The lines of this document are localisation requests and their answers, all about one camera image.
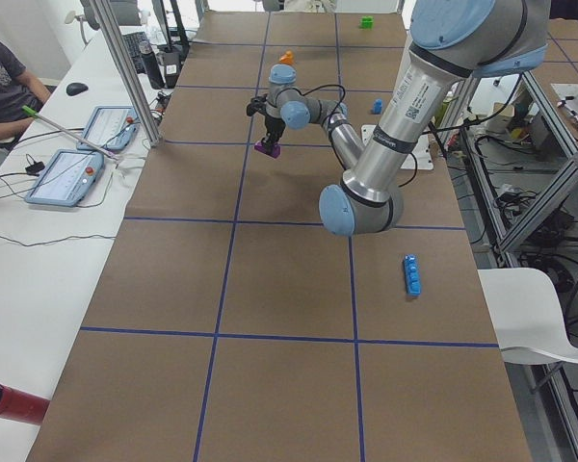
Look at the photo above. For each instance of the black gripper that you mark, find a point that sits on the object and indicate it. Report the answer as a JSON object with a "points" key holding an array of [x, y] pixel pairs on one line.
{"points": [[273, 124]]}

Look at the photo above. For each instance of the purple trapezoid block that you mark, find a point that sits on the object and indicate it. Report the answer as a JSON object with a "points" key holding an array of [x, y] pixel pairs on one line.
{"points": [[270, 149]]}

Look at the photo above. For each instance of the orange trapezoid block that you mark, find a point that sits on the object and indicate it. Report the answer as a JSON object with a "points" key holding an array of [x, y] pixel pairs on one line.
{"points": [[287, 58]]}

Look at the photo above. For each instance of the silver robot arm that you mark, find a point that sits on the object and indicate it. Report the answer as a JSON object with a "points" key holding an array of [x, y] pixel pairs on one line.
{"points": [[449, 42]]}

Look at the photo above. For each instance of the small blue block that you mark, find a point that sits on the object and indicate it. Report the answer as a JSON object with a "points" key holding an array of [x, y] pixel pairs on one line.
{"points": [[377, 107]]}

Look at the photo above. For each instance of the black water bottle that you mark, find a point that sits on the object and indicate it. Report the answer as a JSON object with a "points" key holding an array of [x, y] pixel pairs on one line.
{"points": [[151, 66]]}

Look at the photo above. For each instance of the green two-stud brick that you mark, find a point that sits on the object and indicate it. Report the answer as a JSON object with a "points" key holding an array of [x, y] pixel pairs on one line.
{"points": [[366, 22]]}

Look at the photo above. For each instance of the upper blue teach pendant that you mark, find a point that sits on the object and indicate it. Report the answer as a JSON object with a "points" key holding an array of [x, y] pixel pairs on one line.
{"points": [[112, 127]]}

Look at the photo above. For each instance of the blue teach pendant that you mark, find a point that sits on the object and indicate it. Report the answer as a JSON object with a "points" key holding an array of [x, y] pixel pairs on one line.
{"points": [[112, 127], [67, 178]]}

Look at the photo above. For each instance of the black keyboard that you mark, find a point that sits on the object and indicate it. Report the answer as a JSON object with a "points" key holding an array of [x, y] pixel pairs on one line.
{"points": [[132, 43]]}

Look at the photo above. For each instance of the long blue brick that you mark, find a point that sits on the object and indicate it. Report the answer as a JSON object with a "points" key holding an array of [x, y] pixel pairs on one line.
{"points": [[412, 275]]}

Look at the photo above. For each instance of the black computer mouse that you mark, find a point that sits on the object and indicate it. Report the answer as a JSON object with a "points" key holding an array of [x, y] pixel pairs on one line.
{"points": [[76, 88]]}

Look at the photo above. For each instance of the lower blue teach pendant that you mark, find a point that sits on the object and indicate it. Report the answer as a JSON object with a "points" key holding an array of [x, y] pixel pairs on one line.
{"points": [[67, 178]]}

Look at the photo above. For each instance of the green tipped stick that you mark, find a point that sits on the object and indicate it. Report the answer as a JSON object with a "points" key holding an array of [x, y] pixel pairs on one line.
{"points": [[36, 115]]}

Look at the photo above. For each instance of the seated person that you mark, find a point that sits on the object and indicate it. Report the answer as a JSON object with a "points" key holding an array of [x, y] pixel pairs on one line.
{"points": [[19, 87]]}

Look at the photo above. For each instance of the white chair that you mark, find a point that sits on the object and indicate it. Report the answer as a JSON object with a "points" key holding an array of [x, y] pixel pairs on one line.
{"points": [[527, 318]]}

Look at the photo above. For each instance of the red cylinder bottle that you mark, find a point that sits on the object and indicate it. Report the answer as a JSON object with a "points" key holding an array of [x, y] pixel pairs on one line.
{"points": [[19, 406]]}

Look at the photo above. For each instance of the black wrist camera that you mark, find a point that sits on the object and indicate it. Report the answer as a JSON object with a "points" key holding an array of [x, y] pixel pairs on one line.
{"points": [[257, 105]]}

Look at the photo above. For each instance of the aluminium frame post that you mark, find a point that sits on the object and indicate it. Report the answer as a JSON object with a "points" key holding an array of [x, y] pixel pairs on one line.
{"points": [[109, 26]]}

